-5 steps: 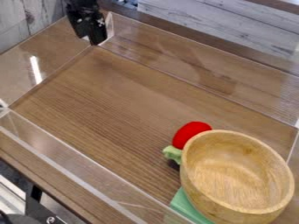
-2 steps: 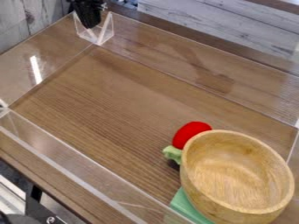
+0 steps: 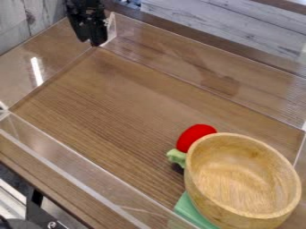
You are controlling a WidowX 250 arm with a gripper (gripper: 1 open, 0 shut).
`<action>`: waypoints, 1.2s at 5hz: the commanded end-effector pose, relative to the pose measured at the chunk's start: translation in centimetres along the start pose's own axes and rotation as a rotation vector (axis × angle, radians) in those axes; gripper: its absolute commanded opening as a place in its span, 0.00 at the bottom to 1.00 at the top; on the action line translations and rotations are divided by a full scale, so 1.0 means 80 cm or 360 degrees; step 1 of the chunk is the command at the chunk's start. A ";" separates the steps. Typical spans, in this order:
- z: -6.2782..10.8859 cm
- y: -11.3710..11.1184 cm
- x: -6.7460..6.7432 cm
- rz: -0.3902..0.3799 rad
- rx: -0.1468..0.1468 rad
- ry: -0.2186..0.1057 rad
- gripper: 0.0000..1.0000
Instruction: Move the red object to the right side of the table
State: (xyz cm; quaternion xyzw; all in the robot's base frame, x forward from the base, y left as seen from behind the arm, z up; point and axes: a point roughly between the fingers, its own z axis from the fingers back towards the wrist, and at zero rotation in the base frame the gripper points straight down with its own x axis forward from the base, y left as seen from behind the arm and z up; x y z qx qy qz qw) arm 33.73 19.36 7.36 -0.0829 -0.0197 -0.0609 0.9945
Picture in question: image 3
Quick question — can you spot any red plush strawberry toy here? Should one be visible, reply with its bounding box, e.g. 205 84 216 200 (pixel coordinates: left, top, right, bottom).
166 123 218 168

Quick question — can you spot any clear acrylic front wall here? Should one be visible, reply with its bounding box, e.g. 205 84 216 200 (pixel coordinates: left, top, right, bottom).
0 111 198 229

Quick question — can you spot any clear acrylic corner bracket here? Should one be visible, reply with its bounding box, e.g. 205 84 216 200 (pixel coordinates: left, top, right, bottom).
102 12 118 46

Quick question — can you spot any wooden bowl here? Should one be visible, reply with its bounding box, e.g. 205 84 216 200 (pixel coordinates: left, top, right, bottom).
185 132 302 229

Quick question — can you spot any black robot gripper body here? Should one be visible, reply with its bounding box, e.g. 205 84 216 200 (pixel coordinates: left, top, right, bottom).
65 0 105 16

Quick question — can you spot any green foam block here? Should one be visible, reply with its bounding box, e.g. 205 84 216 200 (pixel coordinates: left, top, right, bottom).
174 192 220 229

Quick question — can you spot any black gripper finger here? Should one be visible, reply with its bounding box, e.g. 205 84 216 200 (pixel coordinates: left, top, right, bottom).
67 11 90 42
87 16 109 47

